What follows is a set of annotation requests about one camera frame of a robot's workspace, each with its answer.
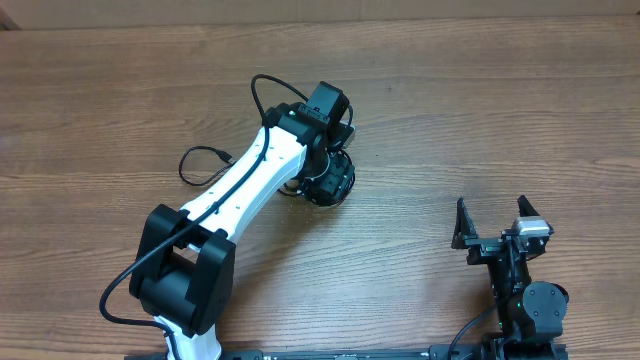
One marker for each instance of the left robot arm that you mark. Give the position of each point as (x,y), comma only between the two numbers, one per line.
(184,268)

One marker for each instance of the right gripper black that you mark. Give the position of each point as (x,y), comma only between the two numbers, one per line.
(464,238)

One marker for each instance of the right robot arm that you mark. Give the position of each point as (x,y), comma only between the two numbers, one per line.
(530,313)

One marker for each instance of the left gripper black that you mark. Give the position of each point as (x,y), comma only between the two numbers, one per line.
(338,181)

